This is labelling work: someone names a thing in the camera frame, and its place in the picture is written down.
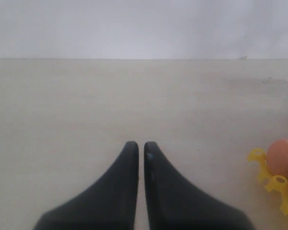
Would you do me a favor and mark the yellow plastic egg tray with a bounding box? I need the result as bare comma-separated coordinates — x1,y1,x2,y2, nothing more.
247,148,288,216

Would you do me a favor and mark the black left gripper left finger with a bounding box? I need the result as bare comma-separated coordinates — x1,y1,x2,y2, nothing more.
34,141,139,230

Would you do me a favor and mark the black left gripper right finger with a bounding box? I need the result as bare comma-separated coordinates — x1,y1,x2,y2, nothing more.
144,141,255,230

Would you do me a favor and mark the brown egg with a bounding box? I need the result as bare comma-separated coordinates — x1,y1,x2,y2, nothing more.
265,139,288,180

